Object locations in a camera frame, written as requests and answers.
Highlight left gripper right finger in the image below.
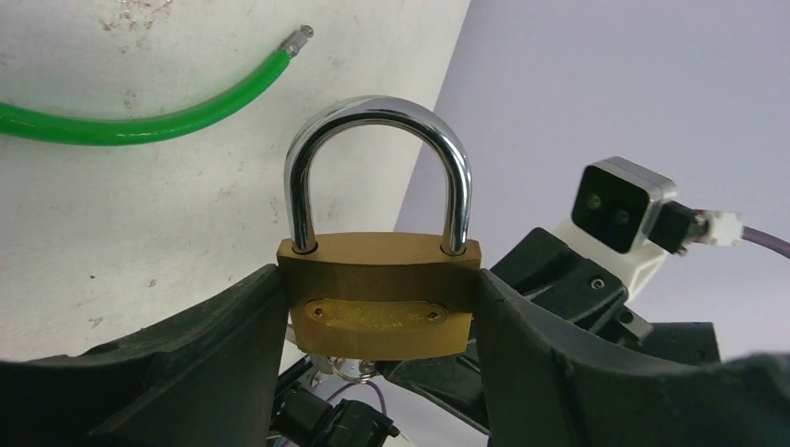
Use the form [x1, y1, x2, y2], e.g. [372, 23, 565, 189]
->
[474, 270, 789, 446]

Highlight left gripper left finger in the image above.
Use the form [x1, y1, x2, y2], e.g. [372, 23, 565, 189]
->
[1, 265, 287, 446]

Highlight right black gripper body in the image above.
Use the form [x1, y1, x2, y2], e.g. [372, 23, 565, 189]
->
[376, 228, 720, 434]

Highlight brass padlock keys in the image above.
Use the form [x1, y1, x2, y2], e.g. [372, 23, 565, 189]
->
[308, 354, 378, 387]

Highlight brass padlock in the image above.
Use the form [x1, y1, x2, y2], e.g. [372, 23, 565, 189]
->
[277, 95, 482, 361]

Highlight green cable lock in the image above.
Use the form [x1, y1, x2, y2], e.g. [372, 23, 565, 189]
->
[1, 24, 315, 146]

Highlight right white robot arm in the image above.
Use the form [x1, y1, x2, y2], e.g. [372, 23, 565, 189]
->
[273, 228, 720, 446]

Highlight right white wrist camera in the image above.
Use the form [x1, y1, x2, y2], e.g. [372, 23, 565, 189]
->
[552, 156, 745, 300]

